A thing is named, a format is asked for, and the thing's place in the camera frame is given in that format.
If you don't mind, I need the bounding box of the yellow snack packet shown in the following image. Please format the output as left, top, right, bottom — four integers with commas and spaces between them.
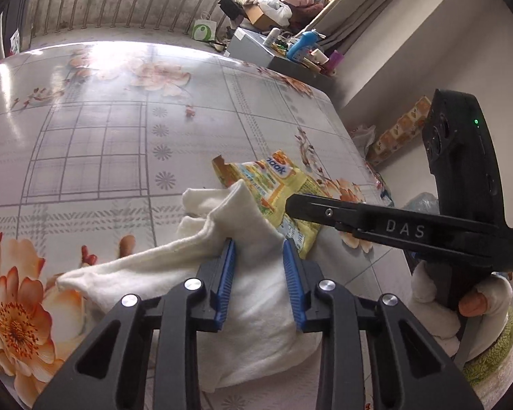
212, 151, 330, 260

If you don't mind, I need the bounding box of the brown cardboard box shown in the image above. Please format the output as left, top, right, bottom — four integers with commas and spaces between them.
243, 2, 285, 29

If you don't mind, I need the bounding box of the grey cabinet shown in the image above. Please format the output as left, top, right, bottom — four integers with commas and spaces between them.
223, 27, 339, 78

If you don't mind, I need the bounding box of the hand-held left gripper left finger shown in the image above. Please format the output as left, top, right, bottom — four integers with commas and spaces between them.
32, 237, 238, 410

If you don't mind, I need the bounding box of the white cloth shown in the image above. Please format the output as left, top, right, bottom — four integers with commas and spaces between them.
56, 178, 325, 393

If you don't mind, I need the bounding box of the person's right forearm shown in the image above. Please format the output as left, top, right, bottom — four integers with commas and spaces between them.
461, 307, 513, 398

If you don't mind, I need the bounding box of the black bag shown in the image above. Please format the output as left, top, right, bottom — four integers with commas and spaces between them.
218, 0, 241, 21

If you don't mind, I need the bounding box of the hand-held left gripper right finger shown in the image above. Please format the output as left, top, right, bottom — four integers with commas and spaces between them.
282, 239, 484, 410

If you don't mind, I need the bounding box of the blue bottle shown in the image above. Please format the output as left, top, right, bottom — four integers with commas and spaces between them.
286, 29, 322, 61

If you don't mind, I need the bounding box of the crumpled white plastic bag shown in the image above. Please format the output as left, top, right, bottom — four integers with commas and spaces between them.
349, 125, 377, 156

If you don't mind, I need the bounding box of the patterned cardboard box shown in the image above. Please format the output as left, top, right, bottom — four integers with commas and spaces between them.
364, 95, 432, 166

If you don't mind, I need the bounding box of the green white paper bag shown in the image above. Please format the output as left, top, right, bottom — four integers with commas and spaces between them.
191, 12, 217, 42

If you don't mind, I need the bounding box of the floral tablecloth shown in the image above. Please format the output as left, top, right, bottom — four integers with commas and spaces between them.
0, 40, 396, 410

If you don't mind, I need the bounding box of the person's right hand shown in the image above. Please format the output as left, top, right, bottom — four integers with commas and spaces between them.
411, 261, 513, 354

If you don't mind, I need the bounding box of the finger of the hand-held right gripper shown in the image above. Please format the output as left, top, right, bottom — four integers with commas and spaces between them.
285, 193, 370, 235

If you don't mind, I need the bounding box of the grey curtain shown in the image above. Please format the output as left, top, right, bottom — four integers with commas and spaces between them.
299, 0, 458, 54

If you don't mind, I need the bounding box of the metal window railing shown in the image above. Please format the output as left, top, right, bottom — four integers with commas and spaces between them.
26, 0, 291, 37

